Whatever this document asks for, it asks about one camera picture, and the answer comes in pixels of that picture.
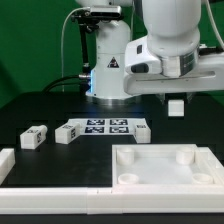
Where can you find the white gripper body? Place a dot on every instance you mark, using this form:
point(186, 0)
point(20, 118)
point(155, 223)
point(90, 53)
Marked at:
point(208, 75)

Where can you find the white square tabletop part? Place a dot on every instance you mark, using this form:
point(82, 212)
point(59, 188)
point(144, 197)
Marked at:
point(172, 166)

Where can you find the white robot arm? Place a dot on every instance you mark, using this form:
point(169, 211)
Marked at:
point(150, 47)

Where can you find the AprilTag marker sheet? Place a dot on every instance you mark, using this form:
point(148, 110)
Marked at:
point(109, 126)

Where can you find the white U-shaped fence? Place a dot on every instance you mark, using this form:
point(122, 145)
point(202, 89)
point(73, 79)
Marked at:
point(97, 200)

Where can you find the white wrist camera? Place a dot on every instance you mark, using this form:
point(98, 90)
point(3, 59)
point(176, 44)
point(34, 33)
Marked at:
point(138, 59)

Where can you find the black camera on stand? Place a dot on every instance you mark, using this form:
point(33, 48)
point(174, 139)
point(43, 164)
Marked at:
point(88, 20)

